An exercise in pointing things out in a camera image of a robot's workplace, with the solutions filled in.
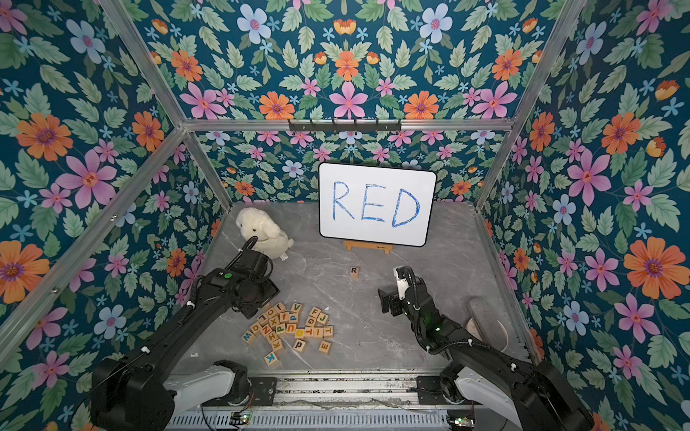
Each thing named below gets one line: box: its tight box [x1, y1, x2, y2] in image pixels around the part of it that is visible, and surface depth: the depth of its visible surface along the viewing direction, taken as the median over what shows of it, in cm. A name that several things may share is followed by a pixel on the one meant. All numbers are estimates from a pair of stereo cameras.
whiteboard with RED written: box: [318, 162, 438, 247], surface depth 96 cm
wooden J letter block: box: [316, 312, 330, 326], surface depth 87 cm
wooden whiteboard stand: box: [343, 240, 395, 255], surface depth 101 cm
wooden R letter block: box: [350, 266, 361, 281], surface depth 98 cm
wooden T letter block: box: [322, 325, 335, 339], surface depth 84 cm
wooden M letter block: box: [240, 329, 257, 345], surface depth 83 cm
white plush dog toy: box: [235, 207, 295, 259], surface depth 90 cm
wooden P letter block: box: [292, 338, 307, 353], surface depth 82 cm
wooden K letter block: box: [264, 351, 281, 369], surface depth 80 cm
